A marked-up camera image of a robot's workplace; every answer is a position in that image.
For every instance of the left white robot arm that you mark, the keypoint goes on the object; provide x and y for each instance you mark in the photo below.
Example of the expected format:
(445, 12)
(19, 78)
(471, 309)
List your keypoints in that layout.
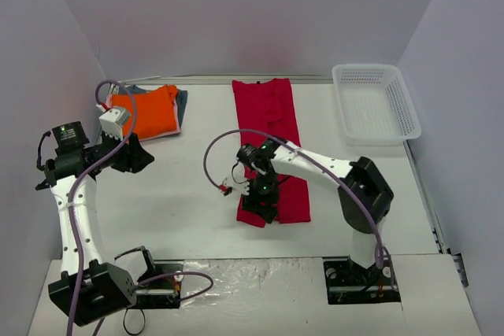
(89, 288)

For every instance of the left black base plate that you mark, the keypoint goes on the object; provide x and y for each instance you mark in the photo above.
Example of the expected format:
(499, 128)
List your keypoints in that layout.
(160, 294)

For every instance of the white plastic basket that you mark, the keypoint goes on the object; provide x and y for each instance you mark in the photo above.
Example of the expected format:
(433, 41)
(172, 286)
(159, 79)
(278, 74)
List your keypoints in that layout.
(374, 105)

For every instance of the pink folded t-shirt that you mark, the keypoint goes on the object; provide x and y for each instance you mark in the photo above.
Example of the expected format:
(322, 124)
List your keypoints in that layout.
(175, 129)

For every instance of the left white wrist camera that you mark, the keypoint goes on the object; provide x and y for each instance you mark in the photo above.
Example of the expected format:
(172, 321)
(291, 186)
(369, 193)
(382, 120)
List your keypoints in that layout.
(113, 120)

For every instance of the blue-grey folded t-shirt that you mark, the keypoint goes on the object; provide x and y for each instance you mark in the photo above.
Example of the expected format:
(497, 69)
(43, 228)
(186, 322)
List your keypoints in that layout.
(181, 99)

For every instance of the red t-shirt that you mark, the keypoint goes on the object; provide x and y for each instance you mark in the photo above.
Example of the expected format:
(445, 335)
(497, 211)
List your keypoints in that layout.
(269, 107)

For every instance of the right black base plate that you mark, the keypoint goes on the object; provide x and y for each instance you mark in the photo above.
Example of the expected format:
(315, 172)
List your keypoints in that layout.
(348, 283)

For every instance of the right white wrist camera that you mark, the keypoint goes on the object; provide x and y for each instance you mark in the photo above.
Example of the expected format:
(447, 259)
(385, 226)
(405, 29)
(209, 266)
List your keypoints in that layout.
(229, 185)

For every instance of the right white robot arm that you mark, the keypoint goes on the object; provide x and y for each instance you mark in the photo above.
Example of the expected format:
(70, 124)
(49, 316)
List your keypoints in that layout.
(364, 195)

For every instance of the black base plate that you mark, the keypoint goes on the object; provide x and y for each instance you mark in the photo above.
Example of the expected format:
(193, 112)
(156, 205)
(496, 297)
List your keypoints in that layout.
(348, 283)
(160, 294)

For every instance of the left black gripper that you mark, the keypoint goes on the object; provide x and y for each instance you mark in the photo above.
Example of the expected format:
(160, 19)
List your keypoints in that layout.
(128, 156)

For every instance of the white foam front board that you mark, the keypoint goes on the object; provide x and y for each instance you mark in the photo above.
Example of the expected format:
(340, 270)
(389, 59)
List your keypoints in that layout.
(288, 297)

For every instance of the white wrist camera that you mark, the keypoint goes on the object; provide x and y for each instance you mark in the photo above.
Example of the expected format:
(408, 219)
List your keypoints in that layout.
(113, 120)
(229, 185)

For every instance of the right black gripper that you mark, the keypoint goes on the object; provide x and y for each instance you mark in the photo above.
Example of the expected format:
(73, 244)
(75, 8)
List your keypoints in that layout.
(261, 204)

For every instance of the orange folded t-shirt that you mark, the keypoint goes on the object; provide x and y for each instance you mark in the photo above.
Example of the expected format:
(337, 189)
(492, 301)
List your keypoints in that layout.
(151, 113)

